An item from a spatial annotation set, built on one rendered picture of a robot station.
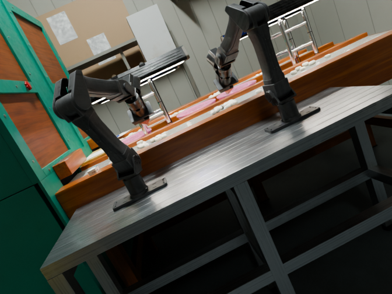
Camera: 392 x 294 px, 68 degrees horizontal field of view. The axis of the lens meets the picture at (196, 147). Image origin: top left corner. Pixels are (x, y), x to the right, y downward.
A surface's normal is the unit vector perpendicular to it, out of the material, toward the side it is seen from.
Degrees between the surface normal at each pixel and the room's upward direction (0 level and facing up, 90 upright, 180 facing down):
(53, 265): 90
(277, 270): 90
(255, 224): 90
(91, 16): 90
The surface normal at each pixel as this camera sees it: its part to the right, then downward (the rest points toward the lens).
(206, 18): 0.17, 0.18
